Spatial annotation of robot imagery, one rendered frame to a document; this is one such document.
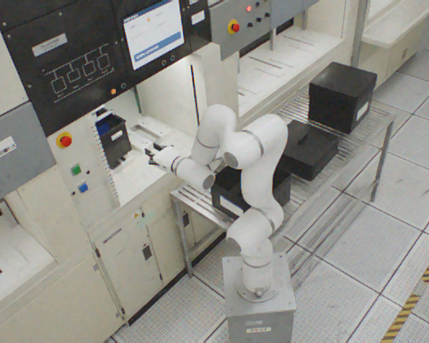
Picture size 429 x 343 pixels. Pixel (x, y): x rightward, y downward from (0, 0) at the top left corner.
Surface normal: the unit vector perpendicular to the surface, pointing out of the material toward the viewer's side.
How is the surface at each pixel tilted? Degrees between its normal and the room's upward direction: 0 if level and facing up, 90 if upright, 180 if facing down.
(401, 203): 0
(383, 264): 0
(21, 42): 90
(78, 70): 90
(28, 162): 90
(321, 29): 90
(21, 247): 0
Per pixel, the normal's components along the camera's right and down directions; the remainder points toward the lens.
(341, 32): -0.67, 0.54
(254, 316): 0.06, 0.67
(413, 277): -0.07, -0.73
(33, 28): 0.74, 0.41
